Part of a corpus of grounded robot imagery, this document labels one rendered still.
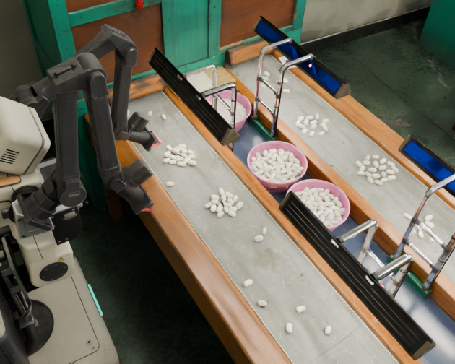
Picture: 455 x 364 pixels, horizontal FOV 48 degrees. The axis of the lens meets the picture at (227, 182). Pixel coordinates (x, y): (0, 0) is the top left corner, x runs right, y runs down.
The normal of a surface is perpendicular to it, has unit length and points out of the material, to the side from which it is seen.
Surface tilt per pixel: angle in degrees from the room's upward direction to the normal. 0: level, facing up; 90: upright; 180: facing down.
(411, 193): 0
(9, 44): 90
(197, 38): 90
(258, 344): 0
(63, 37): 90
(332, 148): 0
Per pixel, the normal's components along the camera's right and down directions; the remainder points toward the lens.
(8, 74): 0.49, 0.65
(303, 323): 0.04, -0.68
